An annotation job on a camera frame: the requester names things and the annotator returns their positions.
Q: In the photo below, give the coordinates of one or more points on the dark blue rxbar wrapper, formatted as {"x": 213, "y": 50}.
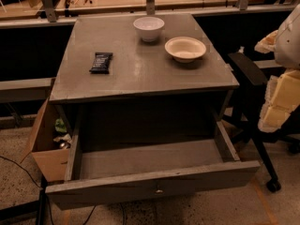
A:
{"x": 101, "y": 63}

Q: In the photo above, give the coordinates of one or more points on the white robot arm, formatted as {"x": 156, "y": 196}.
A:
{"x": 287, "y": 47}

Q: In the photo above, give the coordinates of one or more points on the open grey top drawer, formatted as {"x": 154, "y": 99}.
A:
{"x": 135, "y": 173}

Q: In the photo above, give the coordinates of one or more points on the grey wooden cabinet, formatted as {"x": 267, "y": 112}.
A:
{"x": 147, "y": 97}

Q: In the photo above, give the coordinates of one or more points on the cream shallow bowl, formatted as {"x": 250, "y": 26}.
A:
{"x": 185, "y": 49}

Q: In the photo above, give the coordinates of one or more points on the white deep ceramic bowl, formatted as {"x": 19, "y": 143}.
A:
{"x": 148, "y": 28}

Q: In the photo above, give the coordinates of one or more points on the green crumpled trash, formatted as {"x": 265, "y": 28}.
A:
{"x": 60, "y": 126}

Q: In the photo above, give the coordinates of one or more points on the brown cardboard box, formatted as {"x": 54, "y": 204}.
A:
{"x": 51, "y": 160}

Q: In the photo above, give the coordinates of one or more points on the wooden background workbench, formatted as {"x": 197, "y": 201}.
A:
{"x": 52, "y": 10}

